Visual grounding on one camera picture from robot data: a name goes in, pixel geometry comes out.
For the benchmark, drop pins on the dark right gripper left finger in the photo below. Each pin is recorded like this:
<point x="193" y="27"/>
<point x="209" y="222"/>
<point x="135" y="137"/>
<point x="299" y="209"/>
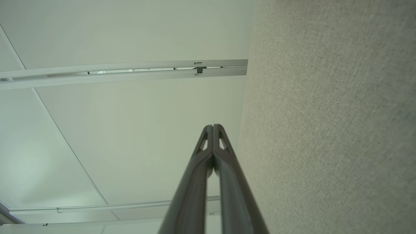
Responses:
<point x="191" y="195"/>

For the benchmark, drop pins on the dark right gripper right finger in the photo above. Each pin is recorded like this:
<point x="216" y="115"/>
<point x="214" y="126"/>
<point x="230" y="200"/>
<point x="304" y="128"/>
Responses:
<point x="235" y="201"/>

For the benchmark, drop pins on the grey metal partition post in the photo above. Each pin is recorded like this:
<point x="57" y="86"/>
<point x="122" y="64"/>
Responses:
<point x="221" y="72"/>
<point x="130" y="205"/>

